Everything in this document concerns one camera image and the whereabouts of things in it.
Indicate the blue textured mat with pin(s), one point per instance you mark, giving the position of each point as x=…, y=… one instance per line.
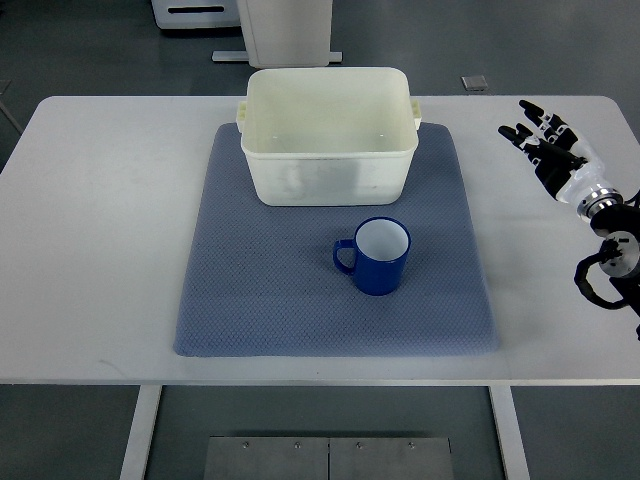
x=260, y=280

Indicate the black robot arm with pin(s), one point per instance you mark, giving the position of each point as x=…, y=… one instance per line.
x=616, y=221

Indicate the white cabinet with slot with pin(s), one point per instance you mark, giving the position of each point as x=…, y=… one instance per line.
x=174, y=15

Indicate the small grey floor plate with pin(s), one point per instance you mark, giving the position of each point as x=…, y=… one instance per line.
x=474, y=83

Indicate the white plastic box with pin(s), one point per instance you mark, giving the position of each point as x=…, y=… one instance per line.
x=329, y=136

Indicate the left white table leg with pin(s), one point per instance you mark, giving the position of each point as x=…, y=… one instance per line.
x=141, y=433

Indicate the white pedestal column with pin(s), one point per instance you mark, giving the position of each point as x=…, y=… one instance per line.
x=284, y=34

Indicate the white table leg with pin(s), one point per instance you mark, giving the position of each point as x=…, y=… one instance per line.
x=141, y=433
x=508, y=433

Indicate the blue enamel mug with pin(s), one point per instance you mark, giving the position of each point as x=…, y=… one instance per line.
x=375, y=256

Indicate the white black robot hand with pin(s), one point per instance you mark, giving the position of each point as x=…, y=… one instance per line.
x=564, y=162

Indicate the right white table leg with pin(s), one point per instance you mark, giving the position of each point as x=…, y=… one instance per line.
x=508, y=433

